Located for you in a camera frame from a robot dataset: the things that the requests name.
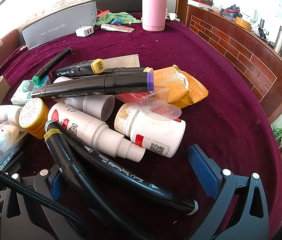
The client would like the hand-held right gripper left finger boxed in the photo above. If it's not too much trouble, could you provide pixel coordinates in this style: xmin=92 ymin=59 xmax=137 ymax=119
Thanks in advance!
xmin=1 ymin=167 xmax=68 ymax=240

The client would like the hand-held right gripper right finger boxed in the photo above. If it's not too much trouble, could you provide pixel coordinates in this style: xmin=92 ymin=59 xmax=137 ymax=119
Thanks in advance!
xmin=187 ymin=144 xmax=270 ymax=240

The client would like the black marker yellow band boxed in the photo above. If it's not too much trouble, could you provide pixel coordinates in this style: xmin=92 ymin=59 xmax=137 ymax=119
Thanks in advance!
xmin=43 ymin=128 xmax=146 ymax=240

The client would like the white pill bottle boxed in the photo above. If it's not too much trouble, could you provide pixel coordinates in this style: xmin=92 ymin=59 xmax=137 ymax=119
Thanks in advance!
xmin=114 ymin=103 xmax=186 ymax=158

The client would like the white spray bottle red label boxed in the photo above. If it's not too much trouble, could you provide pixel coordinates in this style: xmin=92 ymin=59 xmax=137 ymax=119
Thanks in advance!
xmin=47 ymin=102 xmax=146 ymax=163

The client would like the silver foil packet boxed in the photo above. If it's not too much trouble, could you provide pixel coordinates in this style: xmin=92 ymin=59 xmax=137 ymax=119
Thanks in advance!
xmin=0 ymin=120 xmax=29 ymax=172

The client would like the black marker white tip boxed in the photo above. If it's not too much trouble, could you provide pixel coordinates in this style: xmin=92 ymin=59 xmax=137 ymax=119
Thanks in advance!
xmin=45 ymin=119 xmax=198 ymax=216

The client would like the yellow jar white lid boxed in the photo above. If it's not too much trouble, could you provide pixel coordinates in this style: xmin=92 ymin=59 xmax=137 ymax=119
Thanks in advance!
xmin=18 ymin=97 xmax=51 ymax=140

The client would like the small white bottle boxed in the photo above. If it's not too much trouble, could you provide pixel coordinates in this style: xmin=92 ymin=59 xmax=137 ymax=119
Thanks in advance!
xmin=0 ymin=104 xmax=23 ymax=130

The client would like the green printed tissue packet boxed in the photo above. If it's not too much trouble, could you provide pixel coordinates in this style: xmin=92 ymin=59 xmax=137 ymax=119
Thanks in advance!
xmin=10 ymin=76 xmax=52 ymax=107

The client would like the red number candle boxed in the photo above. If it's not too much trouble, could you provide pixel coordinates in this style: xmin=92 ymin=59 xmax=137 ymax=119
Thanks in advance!
xmin=118 ymin=92 xmax=144 ymax=104

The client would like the black marker purple cap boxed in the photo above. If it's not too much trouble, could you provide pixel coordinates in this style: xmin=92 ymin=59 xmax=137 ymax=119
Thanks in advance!
xmin=30 ymin=71 xmax=155 ymax=99

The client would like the black marker yellow cap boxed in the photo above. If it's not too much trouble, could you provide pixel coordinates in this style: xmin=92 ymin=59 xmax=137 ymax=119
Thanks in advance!
xmin=50 ymin=58 xmax=106 ymax=78

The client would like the black marker green cap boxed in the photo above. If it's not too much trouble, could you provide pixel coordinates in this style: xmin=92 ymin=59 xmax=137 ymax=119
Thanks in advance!
xmin=32 ymin=47 xmax=72 ymax=85

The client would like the orange snack packet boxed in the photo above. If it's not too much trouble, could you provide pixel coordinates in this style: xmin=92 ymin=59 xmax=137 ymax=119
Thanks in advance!
xmin=153 ymin=65 xmax=209 ymax=108

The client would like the wooden brick-pattern cabinet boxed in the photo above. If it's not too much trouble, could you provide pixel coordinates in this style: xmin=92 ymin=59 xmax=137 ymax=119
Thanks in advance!
xmin=176 ymin=0 xmax=282 ymax=124

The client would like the white small box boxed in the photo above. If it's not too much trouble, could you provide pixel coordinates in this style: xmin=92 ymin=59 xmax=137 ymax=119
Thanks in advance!
xmin=100 ymin=54 xmax=141 ymax=68

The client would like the steel flask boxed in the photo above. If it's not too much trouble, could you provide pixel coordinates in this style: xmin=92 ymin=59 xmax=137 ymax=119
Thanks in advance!
xmin=272 ymin=26 xmax=282 ymax=55

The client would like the yellow box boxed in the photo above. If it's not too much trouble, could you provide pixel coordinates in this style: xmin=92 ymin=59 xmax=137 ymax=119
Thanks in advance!
xmin=235 ymin=16 xmax=252 ymax=30

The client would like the maroon chair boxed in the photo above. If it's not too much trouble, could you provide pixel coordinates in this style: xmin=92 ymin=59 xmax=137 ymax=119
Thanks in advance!
xmin=0 ymin=29 xmax=28 ymax=87

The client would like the white small object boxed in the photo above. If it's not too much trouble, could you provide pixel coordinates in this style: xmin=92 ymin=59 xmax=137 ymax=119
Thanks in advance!
xmin=165 ymin=8 xmax=181 ymax=22

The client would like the grey cardboard box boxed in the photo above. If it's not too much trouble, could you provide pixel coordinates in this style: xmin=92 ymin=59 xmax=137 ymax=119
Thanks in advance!
xmin=21 ymin=1 xmax=99 ymax=50

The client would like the white USB charger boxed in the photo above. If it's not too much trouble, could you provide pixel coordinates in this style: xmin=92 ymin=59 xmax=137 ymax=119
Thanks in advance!
xmin=75 ymin=23 xmax=94 ymax=37

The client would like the red black object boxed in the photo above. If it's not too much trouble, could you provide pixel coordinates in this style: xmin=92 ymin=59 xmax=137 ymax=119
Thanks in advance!
xmin=225 ymin=4 xmax=243 ymax=17

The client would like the pink white cream tube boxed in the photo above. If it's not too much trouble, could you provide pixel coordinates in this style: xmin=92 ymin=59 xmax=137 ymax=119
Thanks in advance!
xmin=99 ymin=24 xmax=135 ymax=33

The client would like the pink thermos bottle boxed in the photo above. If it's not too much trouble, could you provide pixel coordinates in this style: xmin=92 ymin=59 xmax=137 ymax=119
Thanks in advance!
xmin=142 ymin=0 xmax=168 ymax=32

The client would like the green cloth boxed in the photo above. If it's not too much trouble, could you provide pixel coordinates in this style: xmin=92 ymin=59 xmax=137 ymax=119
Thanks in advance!
xmin=95 ymin=12 xmax=141 ymax=27

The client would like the dark grey cushion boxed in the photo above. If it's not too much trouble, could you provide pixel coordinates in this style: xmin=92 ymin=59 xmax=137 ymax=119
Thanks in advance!
xmin=95 ymin=0 xmax=144 ymax=14

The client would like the black braided cable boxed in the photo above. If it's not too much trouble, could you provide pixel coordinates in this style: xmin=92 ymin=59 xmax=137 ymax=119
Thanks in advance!
xmin=0 ymin=156 xmax=93 ymax=240

